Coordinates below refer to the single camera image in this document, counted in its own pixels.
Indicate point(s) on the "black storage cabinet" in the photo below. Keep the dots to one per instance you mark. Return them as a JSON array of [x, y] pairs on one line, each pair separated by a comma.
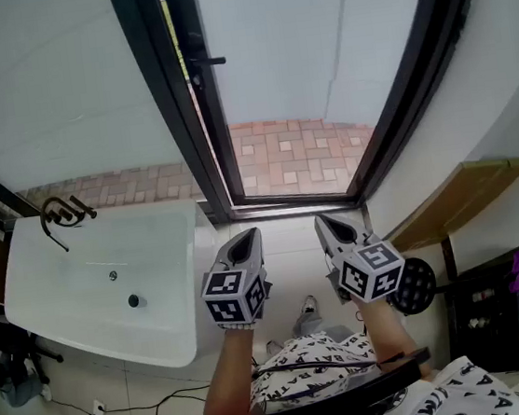
[[488, 314]]

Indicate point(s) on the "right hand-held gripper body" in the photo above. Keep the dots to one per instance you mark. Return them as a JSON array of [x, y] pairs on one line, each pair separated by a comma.
[[371, 272]]

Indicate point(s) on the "white bathtub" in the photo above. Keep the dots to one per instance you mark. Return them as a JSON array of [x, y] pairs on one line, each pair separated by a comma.
[[100, 249]]

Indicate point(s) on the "wooden board shelf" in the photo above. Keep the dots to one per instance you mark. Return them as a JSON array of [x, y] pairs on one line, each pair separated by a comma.
[[465, 197]]

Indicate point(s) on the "grey trousers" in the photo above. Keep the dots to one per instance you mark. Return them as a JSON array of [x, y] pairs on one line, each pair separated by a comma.
[[309, 322]]

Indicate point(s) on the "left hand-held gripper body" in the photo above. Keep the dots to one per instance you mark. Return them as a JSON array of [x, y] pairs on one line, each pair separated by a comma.
[[232, 294]]

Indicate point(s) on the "person's left forearm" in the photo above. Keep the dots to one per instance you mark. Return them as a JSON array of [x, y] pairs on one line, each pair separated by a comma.
[[225, 384]]

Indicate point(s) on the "person's right forearm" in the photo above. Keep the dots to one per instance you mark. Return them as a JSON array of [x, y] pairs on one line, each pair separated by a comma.
[[387, 332]]

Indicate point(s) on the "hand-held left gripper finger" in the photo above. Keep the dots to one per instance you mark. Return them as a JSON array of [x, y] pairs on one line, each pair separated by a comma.
[[222, 257], [258, 253]]

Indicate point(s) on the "black bathtub faucet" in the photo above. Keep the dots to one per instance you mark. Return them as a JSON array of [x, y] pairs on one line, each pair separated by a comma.
[[56, 216]]

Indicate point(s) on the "black chair base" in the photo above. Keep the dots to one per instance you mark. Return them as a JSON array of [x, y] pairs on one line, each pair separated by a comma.
[[50, 355]]

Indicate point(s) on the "white printed shirt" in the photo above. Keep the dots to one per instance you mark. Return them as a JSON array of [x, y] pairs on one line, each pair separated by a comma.
[[305, 351]]

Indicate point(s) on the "round black perforated disc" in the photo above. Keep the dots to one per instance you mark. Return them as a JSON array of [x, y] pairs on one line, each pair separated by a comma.
[[414, 286]]

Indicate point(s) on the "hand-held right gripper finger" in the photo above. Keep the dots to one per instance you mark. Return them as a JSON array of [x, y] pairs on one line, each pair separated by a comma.
[[323, 241], [355, 227]]

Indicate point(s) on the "round metal bathtub drain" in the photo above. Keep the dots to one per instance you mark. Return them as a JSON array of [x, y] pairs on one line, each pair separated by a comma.
[[113, 275]]

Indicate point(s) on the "white sneaker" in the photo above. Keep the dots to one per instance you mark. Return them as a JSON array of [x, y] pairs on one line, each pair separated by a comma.
[[309, 304], [274, 347]]

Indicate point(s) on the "black bathtub overflow knob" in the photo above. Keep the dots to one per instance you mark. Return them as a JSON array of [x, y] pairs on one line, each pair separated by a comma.
[[134, 301]]

